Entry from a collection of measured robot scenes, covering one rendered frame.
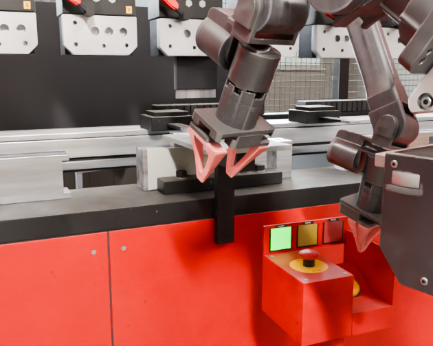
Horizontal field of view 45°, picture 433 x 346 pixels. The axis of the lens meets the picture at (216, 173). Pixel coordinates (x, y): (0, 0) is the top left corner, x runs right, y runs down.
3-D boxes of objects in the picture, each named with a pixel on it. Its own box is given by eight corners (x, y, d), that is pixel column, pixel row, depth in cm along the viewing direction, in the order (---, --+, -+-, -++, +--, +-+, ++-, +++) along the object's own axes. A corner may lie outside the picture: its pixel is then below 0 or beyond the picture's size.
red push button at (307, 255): (304, 274, 97) (305, 255, 96) (293, 266, 100) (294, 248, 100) (323, 270, 98) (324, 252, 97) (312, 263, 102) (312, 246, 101)
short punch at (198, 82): (176, 98, 120) (176, 55, 118) (174, 98, 122) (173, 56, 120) (216, 97, 124) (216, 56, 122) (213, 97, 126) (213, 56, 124)
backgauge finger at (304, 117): (337, 129, 144) (338, 110, 143) (287, 121, 168) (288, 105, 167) (372, 127, 149) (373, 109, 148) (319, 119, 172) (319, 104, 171)
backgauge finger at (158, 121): (170, 138, 125) (170, 117, 124) (139, 127, 148) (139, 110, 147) (216, 135, 130) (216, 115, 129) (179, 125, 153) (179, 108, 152)
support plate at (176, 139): (207, 155, 96) (207, 150, 96) (162, 139, 119) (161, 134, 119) (291, 150, 103) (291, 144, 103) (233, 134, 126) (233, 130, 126)
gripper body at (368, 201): (359, 199, 103) (367, 165, 100) (403, 222, 96) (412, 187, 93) (337, 206, 100) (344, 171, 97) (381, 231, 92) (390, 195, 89)
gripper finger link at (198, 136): (174, 168, 76) (192, 112, 71) (213, 163, 80) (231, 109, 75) (200, 196, 72) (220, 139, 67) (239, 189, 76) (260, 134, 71)
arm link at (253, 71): (260, 49, 62) (293, 51, 66) (227, 26, 66) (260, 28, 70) (242, 101, 66) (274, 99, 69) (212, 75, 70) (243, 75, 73)
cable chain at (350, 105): (305, 112, 179) (305, 101, 179) (295, 112, 185) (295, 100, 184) (403, 109, 197) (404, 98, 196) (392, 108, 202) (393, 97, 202)
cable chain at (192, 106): (157, 119, 158) (157, 105, 157) (150, 117, 164) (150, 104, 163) (264, 114, 173) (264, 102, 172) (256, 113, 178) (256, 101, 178)
